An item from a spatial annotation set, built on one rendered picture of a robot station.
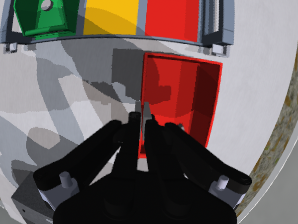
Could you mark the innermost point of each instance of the grey metal shelf rack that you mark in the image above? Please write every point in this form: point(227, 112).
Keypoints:
point(179, 21)

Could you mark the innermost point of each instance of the grey round disc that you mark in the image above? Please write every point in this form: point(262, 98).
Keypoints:
point(46, 5)

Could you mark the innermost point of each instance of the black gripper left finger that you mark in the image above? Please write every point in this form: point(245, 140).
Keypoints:
point(66, 177)

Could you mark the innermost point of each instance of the green bin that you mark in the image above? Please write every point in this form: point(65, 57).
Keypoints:
point(32, 18)

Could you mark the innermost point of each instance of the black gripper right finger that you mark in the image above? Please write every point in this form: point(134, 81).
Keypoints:
point(191, 158)

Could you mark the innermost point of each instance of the red bin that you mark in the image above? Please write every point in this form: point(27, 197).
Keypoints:
point(181, 92)

